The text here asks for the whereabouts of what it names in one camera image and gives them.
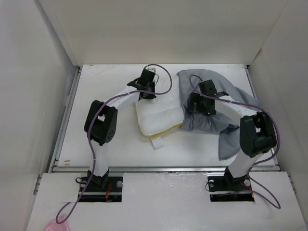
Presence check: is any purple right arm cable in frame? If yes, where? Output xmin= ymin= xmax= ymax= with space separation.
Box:
xmin=189 ymin=74 xmax=282 ymax=209

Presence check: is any aluminium rail front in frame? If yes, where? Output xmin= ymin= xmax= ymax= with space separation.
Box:
xmin=51 ymin=165 xmax=280 ymax=173

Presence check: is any grey pillowcase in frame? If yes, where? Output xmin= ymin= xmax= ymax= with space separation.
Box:
xmin=177 ymin=69 xmax=260 ymax=160

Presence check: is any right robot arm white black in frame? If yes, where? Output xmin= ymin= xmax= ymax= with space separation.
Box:
xmin=189 ymin=80 xmax=277 ymax=192

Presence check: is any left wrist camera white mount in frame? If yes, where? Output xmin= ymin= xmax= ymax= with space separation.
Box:
xmin=147 ymin=67 xmax=156 ymax=73

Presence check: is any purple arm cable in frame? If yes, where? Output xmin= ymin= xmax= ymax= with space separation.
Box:
xmin=189 ymin=74 xmax=282 ymax=209
xmin=55 ymin=64 xmax=173 ymax=223

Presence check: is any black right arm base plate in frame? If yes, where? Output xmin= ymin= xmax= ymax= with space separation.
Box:
xmin=205 ymin=176 xmax=255 ymax=202

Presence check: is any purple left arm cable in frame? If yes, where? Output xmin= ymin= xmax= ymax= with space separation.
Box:
xmin=55 ymin=64 xmax=173 ymax=223

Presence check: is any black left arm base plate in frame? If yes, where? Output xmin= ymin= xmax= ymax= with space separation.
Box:
xmin=79 ymin=176 xmax=123 ymax=203

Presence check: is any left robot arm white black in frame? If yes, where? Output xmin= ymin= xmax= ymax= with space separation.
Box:
xmin=84 ymin=68 xmax=156 ymax=191

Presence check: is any white pillow yellow edge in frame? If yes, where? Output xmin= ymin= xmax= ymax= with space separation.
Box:
xmin=135 ymin=76 xmax=184 ymax=150

